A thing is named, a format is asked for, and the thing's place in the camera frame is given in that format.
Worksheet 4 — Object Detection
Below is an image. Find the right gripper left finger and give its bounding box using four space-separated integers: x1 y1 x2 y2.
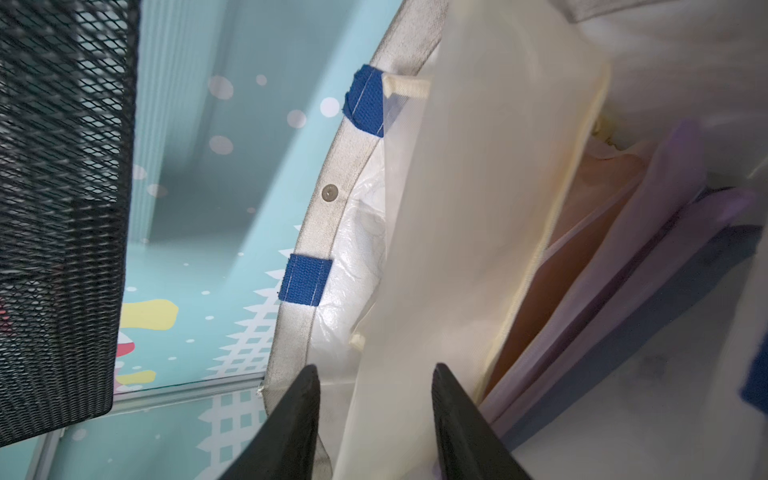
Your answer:
221 365 321 480

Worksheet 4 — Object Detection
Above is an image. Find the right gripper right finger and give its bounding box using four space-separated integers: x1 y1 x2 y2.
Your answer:
431 363 530 480

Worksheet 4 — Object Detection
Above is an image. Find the pink brown mesh pouch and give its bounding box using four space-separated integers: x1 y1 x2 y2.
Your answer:
485 138 657 393

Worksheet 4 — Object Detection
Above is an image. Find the blue mesh pencil pouch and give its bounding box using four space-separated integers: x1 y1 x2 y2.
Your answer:
502 225 763 449

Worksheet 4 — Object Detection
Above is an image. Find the yellow trimmed clear pouch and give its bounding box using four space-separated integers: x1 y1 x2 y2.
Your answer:
334 1 610 479

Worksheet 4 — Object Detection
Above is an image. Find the cream canvas tote bag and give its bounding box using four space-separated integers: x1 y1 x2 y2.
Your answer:
264 1 767 479

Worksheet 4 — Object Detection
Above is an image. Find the purple mesh pouch upper left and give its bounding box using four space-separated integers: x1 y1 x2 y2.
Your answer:
481 120 755 436

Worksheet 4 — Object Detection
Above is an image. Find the black wire mesh basket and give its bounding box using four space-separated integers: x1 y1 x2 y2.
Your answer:
1 1 141 445

